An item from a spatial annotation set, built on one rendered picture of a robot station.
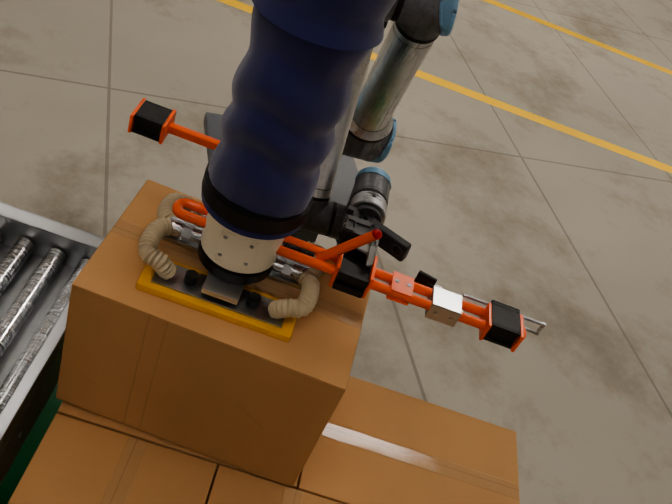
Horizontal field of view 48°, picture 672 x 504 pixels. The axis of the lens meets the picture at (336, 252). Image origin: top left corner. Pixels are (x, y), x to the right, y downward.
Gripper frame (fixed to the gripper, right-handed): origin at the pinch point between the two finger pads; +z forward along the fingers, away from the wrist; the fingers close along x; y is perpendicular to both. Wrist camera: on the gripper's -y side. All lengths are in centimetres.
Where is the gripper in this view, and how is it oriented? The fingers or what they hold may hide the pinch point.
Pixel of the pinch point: (365, 274)
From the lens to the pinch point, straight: 164.8
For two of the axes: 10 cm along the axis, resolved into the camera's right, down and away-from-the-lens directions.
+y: -9.4, -3.3, -1.0
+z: -1.4, 6.2, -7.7
